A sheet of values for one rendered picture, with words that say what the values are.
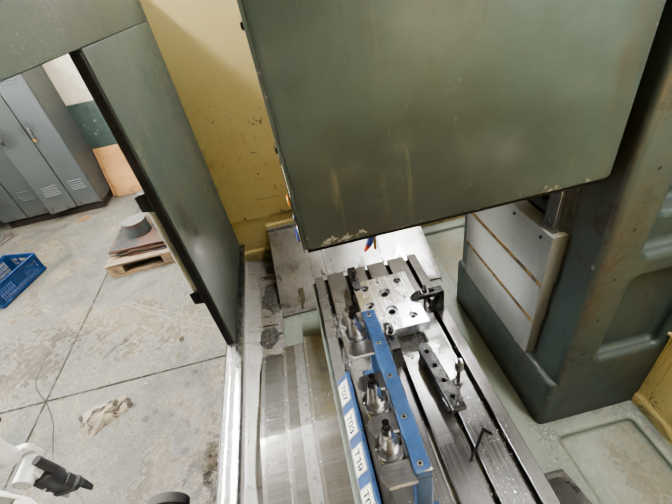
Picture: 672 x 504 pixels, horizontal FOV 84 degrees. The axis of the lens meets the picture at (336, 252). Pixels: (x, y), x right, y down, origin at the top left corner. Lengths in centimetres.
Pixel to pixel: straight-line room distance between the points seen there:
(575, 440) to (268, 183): 179
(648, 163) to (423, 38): 54
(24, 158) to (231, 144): 400
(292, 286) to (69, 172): 413
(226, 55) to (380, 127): 137
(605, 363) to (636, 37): 99
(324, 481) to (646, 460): 109
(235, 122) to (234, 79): 20
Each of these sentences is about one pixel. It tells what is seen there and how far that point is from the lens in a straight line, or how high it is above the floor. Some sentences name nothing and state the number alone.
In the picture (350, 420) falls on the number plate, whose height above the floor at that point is 94.
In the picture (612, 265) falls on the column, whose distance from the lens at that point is 113.
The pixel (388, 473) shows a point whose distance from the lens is 92.
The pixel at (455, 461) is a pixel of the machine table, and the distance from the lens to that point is 127.
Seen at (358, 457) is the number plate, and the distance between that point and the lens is 124.
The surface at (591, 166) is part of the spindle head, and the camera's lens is 92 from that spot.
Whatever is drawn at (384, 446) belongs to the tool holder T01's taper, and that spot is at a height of 126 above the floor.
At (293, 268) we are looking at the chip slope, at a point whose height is 74.
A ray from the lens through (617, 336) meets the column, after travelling 151.
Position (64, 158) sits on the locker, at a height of 73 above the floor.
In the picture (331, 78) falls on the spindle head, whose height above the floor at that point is 193.
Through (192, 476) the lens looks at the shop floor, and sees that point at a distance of 251.
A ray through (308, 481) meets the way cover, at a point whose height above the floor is 74.
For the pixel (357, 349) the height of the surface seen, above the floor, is 122.
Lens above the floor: 207
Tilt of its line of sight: 38 degrees down
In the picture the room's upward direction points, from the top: 12 degrees counter-clockwise
